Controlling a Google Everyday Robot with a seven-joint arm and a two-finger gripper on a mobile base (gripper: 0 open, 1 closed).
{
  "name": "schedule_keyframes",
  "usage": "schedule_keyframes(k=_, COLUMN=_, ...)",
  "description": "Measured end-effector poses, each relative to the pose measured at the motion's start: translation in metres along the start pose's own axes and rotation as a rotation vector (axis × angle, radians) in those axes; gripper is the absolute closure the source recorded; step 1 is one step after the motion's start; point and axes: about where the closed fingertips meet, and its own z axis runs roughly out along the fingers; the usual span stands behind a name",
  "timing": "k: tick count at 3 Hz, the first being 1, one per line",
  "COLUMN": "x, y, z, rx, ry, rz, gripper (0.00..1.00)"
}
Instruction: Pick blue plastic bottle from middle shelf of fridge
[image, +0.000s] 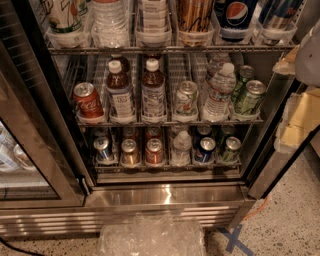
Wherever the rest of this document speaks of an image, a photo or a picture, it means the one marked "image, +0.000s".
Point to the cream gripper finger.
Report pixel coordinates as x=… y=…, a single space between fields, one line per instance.
x=286 y=65
x=301 y=116

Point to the brown tea bottle white cap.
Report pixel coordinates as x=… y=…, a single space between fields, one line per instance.
x=153 y=93

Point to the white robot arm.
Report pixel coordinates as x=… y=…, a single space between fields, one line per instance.
x=307 y=64

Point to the rear water bottle middle shelf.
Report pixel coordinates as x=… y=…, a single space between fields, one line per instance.
x=217 y=60

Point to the Pepsi bottle top shelf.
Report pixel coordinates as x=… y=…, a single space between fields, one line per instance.
x=234 y=17

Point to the clear water bottle middle shelf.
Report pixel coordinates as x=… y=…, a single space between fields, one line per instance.
x=221 y=86

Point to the clear water bottle shelf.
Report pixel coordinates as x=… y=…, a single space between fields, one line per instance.
x=110 y=29
x=221 y=86

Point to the small water bottle bottom shelf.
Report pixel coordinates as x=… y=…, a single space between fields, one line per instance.
x=180 y=150

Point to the white labelled bottle top shelf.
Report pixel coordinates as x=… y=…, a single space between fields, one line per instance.
x=153 y=15

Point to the red can bottom shelf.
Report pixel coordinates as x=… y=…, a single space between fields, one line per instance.
x=154 y=151

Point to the rear tea bottle left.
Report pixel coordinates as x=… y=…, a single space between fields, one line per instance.
x=124 y=62

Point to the brown tea bottle left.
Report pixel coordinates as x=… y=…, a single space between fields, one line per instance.
x=120 y=93

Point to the gold can bottom shelf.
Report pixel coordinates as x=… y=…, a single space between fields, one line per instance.
x=129 y=155

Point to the clear water bottle top shelf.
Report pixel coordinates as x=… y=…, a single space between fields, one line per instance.
x=110 y=29

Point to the stainless steel fridge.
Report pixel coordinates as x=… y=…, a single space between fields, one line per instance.
x=216 y=194

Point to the glass fridge door left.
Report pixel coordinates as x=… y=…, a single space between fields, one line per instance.
x=48 y=181

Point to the green can rear right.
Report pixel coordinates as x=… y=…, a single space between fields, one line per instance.
x=245 y=74

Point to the blue silver energy can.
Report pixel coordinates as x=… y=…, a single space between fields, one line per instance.
x=277 y=14

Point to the green can front right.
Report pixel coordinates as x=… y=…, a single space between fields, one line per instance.
x=250 y=98

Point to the green can bottom right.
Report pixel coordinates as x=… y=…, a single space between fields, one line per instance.
x=230 y=150

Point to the blue Pepsi can bottom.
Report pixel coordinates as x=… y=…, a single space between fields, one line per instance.
x=205 y=150

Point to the white green soda can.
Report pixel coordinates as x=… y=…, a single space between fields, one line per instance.
x=185 y=99

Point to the tall gold patterned can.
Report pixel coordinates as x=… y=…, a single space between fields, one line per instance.
x=194 y=15

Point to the blue tape cross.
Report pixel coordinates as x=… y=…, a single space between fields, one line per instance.
x=233 y=240

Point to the clear plastic bag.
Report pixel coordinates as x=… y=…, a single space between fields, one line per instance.
x=153 y=236

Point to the blue can bottom left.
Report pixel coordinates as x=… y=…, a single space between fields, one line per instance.
x=103 y=147

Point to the red Coca-Cola can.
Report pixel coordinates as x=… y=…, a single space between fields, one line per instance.
x=87 y=100

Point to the tall white green can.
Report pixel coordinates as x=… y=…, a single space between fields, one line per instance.
x=63 y=16

